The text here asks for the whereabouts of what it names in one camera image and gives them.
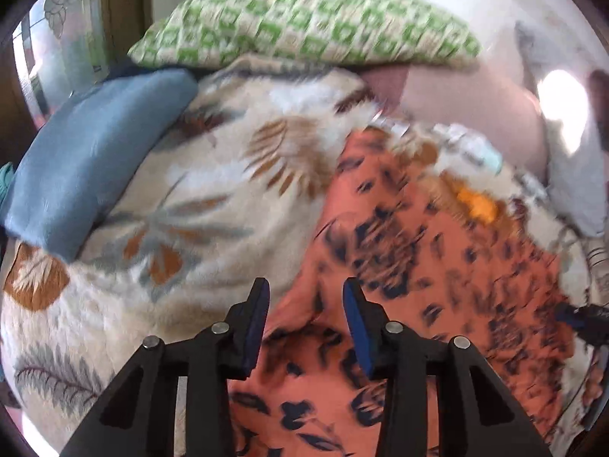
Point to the blue pillow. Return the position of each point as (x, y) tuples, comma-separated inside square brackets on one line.
[(95, 152)]

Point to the orange black floral garment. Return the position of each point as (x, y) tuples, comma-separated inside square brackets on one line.
[(428, 276)]

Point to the light grey pillow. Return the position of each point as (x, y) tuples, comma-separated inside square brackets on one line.
[(571, 171)]

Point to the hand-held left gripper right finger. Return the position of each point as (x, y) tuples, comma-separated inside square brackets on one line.
[(356, 323)]

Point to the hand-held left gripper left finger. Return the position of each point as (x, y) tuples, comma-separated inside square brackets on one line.
[(254, 338)]

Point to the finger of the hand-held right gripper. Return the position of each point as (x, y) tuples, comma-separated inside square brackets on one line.
[(568, 316)]

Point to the frosted glass window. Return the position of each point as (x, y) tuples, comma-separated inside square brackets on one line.
[(62, 43)]

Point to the green white patterned pillow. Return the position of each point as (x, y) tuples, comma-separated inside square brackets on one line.
[(309, 24)]

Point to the beige leaf print blanket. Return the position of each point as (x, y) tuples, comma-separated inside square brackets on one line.
[(200, 209)]

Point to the pink quilted bed sheet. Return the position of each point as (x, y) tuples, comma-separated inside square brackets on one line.
[(466, 100)]

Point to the white glove with teal cuff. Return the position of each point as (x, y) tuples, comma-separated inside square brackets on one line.
[(456, 140)]

